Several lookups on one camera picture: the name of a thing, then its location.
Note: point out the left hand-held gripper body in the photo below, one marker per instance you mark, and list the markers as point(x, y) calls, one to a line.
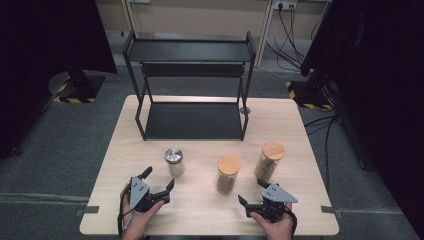
point(138, 195)

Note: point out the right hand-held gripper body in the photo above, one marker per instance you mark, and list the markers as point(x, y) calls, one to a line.
point(276, 196)

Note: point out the glass jar with metal lid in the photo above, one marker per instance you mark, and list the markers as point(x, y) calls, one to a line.
point(174, 155)

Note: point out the glass jar with bamboo lid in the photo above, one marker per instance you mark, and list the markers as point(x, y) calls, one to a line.
point(273, 150)
point(228, 164)

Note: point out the black metal two-tier rack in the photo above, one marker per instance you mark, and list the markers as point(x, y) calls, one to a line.
point(193, 120)

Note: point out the person's left hand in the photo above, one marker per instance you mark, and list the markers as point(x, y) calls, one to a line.
point(138, 221)

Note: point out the person's right hand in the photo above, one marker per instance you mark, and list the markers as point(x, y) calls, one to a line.
point(278, 231)

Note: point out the grey round disc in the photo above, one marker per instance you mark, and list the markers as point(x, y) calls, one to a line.
point(245, 110)

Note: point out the stand base with hazard tape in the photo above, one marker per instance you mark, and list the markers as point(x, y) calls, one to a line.
point(300, 95)
point(90, 88)

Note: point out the dark curtain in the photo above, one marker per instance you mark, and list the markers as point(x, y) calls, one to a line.
point(383, 83)

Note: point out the white power strip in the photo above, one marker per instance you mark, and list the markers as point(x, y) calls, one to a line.
point(285, 4)

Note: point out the grey table bracket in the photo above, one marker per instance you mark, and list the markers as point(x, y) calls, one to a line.
point(331, 210)
point(88, 210)

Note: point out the white post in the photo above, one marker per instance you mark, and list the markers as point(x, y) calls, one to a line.
point(265, 33)

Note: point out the black metal frame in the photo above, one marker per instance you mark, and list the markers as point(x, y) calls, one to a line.
point(40, 40)

